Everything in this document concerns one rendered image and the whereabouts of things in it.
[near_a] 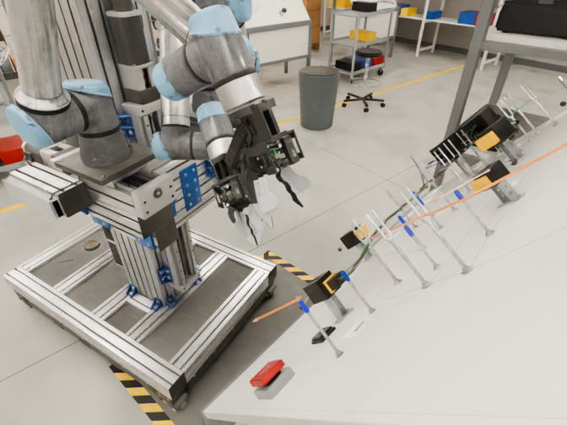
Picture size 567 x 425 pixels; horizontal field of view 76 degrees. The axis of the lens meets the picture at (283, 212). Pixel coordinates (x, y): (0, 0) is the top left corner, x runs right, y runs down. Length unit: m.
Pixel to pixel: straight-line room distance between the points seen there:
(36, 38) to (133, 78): 0.45
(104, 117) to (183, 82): 0.53
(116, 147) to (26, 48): 0.35
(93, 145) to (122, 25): 0.39
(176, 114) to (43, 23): 0.32
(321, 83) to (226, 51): 3.49
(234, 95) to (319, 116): 3.64
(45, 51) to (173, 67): 0.38
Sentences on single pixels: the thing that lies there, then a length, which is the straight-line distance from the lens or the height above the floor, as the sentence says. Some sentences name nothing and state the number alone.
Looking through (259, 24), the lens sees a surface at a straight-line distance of 5.49.
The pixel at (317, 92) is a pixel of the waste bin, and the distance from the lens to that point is 4.11.
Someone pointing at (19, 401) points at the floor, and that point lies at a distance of 2.23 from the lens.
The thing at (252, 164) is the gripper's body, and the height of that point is 1.38.
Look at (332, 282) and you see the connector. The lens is 0.67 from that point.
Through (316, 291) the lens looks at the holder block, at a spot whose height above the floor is 1.15.
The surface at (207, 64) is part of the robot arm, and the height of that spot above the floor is 1.54.
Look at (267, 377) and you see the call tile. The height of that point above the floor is 1.13.
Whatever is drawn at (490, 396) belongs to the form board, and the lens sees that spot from 0.33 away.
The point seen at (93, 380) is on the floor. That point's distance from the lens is 2.13.
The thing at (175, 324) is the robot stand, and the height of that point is 0.21.
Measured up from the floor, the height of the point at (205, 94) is 1.24.
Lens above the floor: 1.68
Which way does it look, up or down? 36 degrees down
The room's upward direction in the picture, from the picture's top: straight up
